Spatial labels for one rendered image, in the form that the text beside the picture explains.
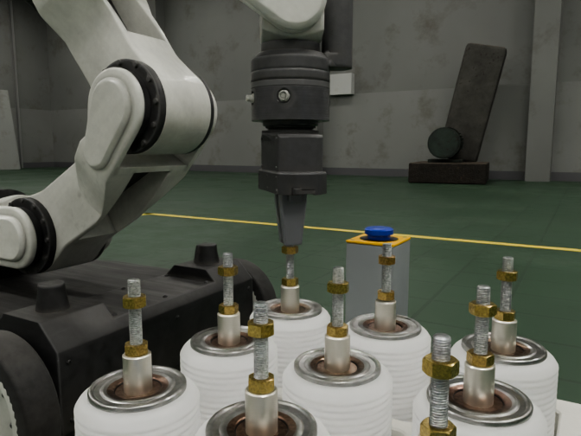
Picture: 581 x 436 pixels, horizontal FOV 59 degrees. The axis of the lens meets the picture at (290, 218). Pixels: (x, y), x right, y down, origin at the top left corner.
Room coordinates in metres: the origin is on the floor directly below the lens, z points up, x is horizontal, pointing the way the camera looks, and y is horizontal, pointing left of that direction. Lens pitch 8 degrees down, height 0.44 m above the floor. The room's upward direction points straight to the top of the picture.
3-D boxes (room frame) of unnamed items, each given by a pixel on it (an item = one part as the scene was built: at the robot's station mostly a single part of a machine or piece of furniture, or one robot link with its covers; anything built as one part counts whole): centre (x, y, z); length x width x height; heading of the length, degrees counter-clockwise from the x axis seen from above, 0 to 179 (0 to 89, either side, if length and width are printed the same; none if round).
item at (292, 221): (0.58, 0.00, 0.36); 0.03 x 0.02 x 0.06; 107
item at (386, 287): (0.53, -0.10, 0.30); 0.01 x 0.01 x 0.08
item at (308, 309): (0.59, 0.00, 0.25); 0.08 x 0.08 x 0.01
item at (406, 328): (0.53, -0.10, 0.25); 0.08 x 0.08 x 0.01
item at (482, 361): (0.37, -0.14, 0.29); 0.02 x 0.02 x 0.01; 5
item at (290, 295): (0.59, 0.00, 0.26); 0.02 x 0.02 x 0.03
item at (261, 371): (0.33, 0.02, 0.30); 0.01 x 0.01 x 0.08
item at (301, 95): (0.59, 0.00, 0.45); 0.13 x 0.10 x 0.12; 17
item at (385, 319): (0.53, -0.10, 0.26); 0.02 x 0.02 x 0.03
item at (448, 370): (0.27, -0.08, 0.32); 0.02 x 0.02 x 0.01; 78
